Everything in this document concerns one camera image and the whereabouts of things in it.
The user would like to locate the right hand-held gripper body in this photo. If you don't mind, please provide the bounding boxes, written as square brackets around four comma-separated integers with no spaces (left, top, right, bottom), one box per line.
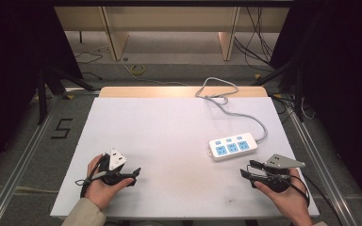
[257,153,306,193]

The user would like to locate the person's left hand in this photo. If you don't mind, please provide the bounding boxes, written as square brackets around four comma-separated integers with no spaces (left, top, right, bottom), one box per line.
[84,153,135,211]

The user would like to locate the white power strip blue sockets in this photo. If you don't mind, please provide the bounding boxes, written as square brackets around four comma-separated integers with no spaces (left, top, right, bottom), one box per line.
[208,132,259,162]

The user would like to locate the wooden shelf frame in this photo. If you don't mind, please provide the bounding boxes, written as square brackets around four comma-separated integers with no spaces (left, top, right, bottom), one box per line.
[54,6,291,62]

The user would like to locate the hand-held gripper black cable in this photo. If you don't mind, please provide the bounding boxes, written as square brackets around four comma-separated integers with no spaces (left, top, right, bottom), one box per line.
[74,154,107,200]
[290,171,344,226]

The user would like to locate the grey power strip cable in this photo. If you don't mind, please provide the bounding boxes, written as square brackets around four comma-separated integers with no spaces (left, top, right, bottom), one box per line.
[195,76,269,143]

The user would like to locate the wooden table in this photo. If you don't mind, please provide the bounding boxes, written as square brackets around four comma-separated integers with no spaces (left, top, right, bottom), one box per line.
[98,86,269,99]

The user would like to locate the thin black floor cable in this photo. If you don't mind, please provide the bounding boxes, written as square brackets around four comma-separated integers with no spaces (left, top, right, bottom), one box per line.
[74,50,104,81]

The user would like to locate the right hand-held gripper black cable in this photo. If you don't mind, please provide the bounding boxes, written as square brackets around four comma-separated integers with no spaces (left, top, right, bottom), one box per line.
[290,171,344,226]

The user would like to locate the yellow tape roll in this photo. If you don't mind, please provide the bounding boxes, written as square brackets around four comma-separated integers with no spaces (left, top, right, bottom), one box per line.
[130,64,146,76]

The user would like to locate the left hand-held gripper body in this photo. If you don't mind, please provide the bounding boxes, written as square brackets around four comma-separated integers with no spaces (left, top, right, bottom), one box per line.
[98,148,130,186]

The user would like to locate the person's right hand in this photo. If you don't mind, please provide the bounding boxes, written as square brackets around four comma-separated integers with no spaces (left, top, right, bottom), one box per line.
[254,168,314,226]

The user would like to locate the black metal stand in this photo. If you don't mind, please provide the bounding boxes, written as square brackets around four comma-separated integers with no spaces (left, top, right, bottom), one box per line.
[252,59,306,123]
[36,64,97,126]

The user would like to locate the aluminium rail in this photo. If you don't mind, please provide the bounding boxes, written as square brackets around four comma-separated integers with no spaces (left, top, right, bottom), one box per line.
[281,100,361,226]
[0,89,102,226]

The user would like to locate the left hand-held gripper black cable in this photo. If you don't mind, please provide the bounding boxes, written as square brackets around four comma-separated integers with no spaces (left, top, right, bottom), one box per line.
[74,154,107,200]

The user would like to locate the dark curtain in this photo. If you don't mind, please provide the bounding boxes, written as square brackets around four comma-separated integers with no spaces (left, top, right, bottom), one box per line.
[0,0,83,185]
[269,0,362,218]

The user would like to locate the white table board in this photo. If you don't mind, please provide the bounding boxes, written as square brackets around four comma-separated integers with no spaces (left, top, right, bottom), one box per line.
[50,96,321,220]

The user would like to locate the black cable bundle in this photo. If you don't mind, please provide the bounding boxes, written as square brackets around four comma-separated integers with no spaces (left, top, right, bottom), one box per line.
[233,7,276,69]

